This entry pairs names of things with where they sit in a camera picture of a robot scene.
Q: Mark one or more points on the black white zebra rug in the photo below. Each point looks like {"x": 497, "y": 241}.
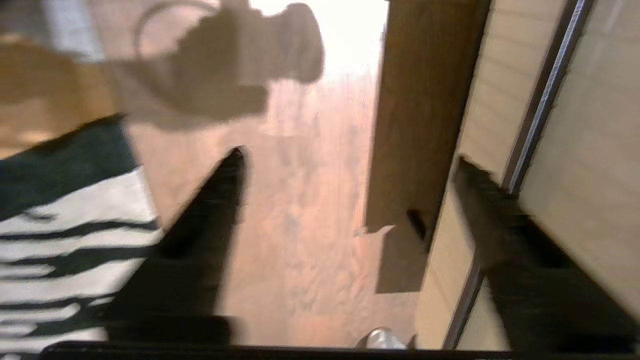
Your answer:
{"x": 65, "y": 220}

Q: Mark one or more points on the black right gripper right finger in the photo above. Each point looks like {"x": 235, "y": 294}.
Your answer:
{"x": 540, "y": 290}

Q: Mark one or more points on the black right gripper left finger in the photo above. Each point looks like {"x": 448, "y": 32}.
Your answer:
{"x": 190, "y": 270}

